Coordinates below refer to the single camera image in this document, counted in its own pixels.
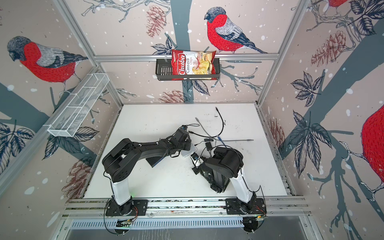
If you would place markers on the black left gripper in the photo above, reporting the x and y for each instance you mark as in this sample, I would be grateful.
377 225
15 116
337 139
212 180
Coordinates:
188 145

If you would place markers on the white wire mesh shelf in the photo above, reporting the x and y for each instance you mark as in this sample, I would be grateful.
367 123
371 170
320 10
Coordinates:
70 119

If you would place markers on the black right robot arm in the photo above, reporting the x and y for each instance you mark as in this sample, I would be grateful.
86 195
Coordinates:
224 167

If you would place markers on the aluminium mounting rail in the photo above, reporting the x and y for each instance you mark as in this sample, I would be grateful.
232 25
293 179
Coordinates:
188 207

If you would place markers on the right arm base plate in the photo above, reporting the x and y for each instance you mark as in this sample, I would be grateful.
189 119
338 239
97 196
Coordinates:
255 206

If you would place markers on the red cassava chips bag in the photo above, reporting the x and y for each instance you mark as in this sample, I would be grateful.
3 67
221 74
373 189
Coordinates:
194 63

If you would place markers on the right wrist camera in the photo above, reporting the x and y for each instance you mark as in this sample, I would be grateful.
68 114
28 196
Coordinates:
197 159

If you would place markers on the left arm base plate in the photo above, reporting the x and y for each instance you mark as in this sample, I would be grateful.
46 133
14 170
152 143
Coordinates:
130 208

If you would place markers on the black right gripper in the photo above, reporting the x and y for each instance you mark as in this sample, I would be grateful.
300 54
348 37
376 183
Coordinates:
195 169

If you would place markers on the black wall basket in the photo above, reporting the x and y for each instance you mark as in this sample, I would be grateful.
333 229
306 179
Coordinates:
164 72

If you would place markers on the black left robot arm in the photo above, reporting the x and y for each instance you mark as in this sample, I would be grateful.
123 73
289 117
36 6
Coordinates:
121 160

